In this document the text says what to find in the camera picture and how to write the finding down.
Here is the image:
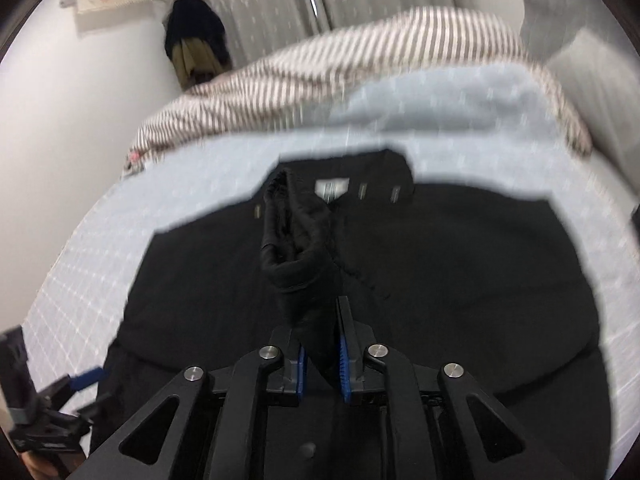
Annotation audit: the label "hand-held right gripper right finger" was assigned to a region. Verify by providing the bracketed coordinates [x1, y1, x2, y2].
[337, 297, 576, 480]

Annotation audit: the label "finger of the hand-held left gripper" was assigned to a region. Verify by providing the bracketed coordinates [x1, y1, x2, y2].
[75, 392, 115, 424]
[65, 367, 107, 394]

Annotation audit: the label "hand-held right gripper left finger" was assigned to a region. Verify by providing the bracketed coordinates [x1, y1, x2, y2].
[65, 328, 307, 480]

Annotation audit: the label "black coat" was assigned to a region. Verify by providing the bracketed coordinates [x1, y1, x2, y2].
[90, 146, 609, 480]

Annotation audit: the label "hanging dark clothes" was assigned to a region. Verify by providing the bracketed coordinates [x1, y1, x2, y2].
[164, 0, 234, 92]

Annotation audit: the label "bed with grey checked cover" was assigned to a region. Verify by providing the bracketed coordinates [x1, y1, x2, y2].
[22, 62, 640, 480]

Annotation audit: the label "striped duvet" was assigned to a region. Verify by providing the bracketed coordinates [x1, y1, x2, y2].
[121, 6, 594, 179]

